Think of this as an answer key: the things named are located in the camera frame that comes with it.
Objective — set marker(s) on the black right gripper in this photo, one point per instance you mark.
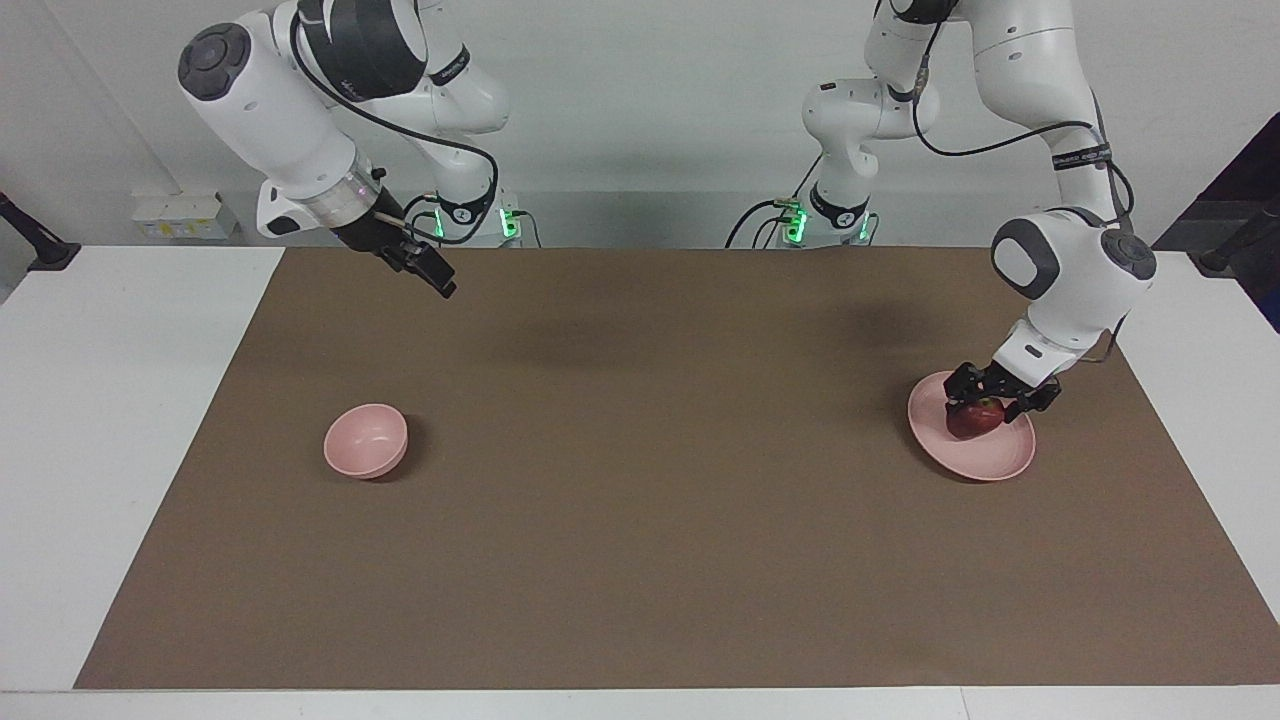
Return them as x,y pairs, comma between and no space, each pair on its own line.
385,240

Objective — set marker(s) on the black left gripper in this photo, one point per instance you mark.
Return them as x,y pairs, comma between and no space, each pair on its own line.
1015,382

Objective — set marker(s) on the red apple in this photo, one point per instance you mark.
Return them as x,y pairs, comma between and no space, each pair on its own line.
975,420

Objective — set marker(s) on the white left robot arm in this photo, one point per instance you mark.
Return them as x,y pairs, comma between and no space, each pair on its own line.
1070,280

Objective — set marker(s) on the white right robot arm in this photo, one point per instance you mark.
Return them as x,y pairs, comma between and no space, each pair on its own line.
270,110

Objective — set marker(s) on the pink plate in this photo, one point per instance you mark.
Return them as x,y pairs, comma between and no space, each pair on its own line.
985,455

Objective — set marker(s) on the pink bowl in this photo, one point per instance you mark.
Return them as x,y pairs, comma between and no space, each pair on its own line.
365,440

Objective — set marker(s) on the black clamp stand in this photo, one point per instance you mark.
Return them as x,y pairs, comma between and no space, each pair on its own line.
1235,250
45,255

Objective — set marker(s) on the brown table mat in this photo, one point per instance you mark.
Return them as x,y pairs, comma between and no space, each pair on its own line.
650,520

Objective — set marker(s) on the white wall power box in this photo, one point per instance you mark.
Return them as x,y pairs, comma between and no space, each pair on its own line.
185,217

